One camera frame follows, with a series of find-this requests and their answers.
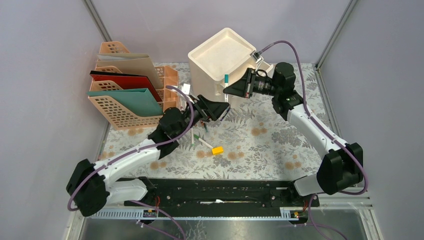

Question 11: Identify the aluminium corner frame post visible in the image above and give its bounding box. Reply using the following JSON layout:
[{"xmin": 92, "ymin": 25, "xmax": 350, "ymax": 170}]
[{"xmin": 82, "ymin": 0, "xmax": 112, "ymax": 42}]

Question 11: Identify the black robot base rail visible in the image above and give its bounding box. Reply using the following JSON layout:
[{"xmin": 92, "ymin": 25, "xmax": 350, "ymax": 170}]
[{"xmin": 139, "ymin": 176, "xmax": 311, "ymax": 218}]

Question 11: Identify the peach plastic file organizer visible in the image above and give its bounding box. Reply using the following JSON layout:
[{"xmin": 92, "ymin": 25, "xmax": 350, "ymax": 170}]
[{"xmin": 87, "ymin": 41, "xmax": 181, "ymax": 130}]

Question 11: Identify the red ring binder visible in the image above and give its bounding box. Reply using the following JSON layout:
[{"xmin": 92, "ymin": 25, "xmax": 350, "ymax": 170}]
[{"xmin": 89, "ymin": 70, "xmax": 162, "ymax": 102}]

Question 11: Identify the teal folder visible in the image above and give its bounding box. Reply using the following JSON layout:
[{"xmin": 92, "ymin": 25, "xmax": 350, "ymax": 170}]
[{"xmin": 87, "ymin": 88, "xmax": 163, "ymax": 117}]

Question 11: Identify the green marker upright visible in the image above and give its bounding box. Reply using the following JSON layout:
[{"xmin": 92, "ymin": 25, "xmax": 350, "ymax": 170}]
[{"xmin": 190, "ymin": 129, "xmax": 195, "ymax": 146}]

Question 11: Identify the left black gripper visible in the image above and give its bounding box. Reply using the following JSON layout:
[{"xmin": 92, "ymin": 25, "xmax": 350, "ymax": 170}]
[{"xmin": 175, "ymin": 94, "xmax": 229, "ymax": 139}]

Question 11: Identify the yellow eraser block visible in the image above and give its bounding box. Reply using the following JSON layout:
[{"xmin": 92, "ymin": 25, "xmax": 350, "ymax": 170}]
[{"xmin": 211, "ymin": 146, "xmax": 224, "ymax": 156}]

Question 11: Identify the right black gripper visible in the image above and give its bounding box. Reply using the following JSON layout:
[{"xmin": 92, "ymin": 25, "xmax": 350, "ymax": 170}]
[{"xmin": 223, "ymin": 68, "xmax": 280, "ymax": 99}]

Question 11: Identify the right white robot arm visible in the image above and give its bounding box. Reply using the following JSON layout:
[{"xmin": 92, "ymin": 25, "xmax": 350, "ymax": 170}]
[{"xmin": 223, "ymin": 62, "xmax": 364, "ymax": 206}]

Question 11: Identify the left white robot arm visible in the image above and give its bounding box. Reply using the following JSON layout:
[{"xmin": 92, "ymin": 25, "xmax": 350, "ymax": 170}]
[{"xmin": 66, "ymin": 95, "xmax": 230, "ymax": 217}]

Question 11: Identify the floral table mat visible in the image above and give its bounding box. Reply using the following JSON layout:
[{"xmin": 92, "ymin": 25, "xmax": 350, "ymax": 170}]
[{"xmin": 95, "ymin": 62, "xmax": 332, "ymax": 181}]

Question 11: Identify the green capped white marker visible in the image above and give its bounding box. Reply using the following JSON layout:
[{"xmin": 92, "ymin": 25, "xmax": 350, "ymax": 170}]
[{"xmin": 193, "ymin": 134, "xmax": 214, "ymax": 149}]

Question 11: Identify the beige notebook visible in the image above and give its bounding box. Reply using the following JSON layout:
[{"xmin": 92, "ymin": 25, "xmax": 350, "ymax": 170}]
[{"xmin": 96, "ymin": 53, "xmax": 164, "ymax": 89}]

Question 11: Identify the white three-drawer cabinet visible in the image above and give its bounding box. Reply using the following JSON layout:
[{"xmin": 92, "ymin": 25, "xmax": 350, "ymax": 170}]
[{"xmin": 187, "ymin": 27, "xmax": 274, "ymax": 102}]

